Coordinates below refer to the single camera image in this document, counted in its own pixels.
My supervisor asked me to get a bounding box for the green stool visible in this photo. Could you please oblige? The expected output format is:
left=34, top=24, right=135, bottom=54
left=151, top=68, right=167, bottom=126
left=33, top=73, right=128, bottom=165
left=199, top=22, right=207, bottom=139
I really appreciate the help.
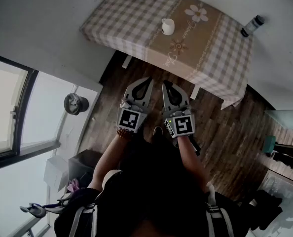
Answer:
left=264, top=136, right=277, bottom=154

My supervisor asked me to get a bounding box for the person's right forearm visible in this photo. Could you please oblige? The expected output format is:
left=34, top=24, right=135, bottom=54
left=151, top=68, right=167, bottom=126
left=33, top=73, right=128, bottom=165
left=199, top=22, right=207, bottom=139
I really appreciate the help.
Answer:
left=177, top=136, right=210, bottom=195

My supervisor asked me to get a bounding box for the round bin with grey bag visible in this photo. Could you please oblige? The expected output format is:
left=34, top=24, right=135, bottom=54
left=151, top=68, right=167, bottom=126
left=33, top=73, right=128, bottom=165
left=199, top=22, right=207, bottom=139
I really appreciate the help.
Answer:
left=64, top=92, right=89, bottom=116

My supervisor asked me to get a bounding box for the grey left shoulder strap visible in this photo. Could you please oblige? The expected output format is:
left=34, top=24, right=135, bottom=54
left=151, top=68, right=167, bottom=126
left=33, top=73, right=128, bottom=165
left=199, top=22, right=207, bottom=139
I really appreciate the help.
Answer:
left=69, top=169, right=122, bottom=237

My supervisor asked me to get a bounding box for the checked beige flower tablecloth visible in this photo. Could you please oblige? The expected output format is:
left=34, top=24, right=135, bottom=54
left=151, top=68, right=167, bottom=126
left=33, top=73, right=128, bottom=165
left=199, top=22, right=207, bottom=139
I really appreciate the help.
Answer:
left=79, top=0, right=254, bottom=110

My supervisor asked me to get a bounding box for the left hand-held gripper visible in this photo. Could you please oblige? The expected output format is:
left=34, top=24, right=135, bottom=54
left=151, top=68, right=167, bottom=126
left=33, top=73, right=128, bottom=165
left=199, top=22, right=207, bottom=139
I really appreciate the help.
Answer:
left=116, top=77, right=154, bottom=134

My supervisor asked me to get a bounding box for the dark framed window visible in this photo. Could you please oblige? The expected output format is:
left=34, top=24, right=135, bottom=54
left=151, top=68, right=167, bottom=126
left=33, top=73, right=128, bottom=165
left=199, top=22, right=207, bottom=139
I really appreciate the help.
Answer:
left=0, top=52, right=38, bottom=172

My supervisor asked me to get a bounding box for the dark cardboard box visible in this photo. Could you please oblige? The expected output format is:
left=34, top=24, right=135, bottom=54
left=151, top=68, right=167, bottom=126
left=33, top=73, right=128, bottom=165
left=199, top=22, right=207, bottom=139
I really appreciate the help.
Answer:
left=69, top=149, right=103, bottom=184

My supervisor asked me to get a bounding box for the white desk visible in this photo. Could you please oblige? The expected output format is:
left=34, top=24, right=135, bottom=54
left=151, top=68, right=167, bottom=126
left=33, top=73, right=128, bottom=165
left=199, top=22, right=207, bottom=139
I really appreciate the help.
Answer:
left=245, top=170, right=293, bottom=237

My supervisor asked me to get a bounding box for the grey right shoulder strap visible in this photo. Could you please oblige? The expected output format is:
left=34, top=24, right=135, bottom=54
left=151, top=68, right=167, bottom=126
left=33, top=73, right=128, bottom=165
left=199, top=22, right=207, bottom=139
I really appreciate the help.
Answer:
left=205, top=183, right=235, bottom=237

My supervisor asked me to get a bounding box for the white box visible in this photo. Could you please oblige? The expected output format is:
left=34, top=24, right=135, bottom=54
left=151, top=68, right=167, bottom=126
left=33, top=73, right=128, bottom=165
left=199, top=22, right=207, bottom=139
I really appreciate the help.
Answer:
left=43, top=156, right=70, bottom=192

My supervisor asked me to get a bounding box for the black office chair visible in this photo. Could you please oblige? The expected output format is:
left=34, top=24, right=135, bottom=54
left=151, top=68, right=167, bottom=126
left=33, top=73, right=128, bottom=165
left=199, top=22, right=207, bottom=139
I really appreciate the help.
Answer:
left=245, top=189, right=283, bottom=232

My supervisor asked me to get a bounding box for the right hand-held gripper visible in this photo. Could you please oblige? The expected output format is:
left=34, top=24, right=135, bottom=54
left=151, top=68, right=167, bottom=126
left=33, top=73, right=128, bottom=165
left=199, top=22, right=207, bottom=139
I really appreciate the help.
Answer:
left=161, top=80, right=196, bottom=139

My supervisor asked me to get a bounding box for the grey shoulder strap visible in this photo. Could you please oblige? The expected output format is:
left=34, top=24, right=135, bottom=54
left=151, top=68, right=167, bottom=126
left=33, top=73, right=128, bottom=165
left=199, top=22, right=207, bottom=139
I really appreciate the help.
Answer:
left=205, top=183, right=235, bottom=237
left=69, top=169, right=122, bottom=237

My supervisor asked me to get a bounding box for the white table leg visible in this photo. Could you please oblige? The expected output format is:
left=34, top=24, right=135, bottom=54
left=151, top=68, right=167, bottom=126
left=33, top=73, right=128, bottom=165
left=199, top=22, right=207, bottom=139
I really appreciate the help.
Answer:
left=190, top=85, right=201, bottom=100
left=121, top=55, right=132, bottom=69

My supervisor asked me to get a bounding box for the person's left forearm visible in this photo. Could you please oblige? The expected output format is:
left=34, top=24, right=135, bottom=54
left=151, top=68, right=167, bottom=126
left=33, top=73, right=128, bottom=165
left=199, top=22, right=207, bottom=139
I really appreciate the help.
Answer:
left=88, top=133, right=132, bottom=190

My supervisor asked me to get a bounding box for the grey bottle with black cap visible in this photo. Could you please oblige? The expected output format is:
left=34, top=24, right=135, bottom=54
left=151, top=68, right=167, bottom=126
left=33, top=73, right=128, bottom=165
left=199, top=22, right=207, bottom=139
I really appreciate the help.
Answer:
left=240, top=15, right=265, bottom=38

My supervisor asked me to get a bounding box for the grey blue curved frame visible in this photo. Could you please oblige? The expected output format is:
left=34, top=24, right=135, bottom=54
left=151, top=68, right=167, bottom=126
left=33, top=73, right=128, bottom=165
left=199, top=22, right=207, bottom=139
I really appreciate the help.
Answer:
left=20, top=194, right=72, bottom=219

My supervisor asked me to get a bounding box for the brown bead bracelet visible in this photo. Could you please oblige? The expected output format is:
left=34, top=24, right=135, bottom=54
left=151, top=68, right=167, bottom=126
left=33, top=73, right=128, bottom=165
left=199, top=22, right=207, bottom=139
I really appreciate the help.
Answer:
left=116, top=128, right=134, bottom=140

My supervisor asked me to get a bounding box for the white cup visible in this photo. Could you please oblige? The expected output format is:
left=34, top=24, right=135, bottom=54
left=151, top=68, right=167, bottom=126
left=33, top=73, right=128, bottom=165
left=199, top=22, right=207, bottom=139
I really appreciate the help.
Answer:
left=160, top=18, right=176, bottom=36

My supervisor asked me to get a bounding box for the person's torso in black clothing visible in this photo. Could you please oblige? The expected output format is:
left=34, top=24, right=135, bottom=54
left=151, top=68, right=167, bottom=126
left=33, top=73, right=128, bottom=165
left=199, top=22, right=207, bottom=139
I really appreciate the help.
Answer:
left=54, top=132, right=260, bottom=237

